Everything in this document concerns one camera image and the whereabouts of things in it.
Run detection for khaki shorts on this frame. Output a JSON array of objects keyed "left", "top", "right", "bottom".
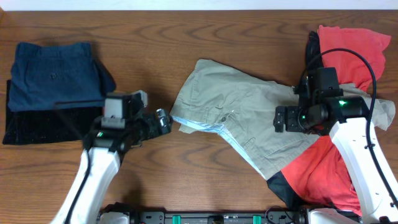
[{"left": 169, "top": 58, "right": 396, "bottom": 181}]

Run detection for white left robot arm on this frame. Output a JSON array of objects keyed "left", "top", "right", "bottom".
[{"left": 52, "top": 109, "right": 172, "bottom": 223}]

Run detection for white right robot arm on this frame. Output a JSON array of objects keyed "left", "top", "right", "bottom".
[{"left": 274, "top": 96, "right": 397, "bottom": 223}]

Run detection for red cloth garment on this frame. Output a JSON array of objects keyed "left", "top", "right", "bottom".
[{"left": 274, "top": 32, "right": 397, "bottom": 220}]

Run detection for folded navy blue shorts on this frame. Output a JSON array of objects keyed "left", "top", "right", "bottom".
[{"left": 8, "top": 42, "right": 116, "bottom": 112}]

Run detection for folded black corduroy garment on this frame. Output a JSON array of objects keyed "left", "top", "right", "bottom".
[{"left": 2, "top": 80, "right": 103, "bottom": 145}]

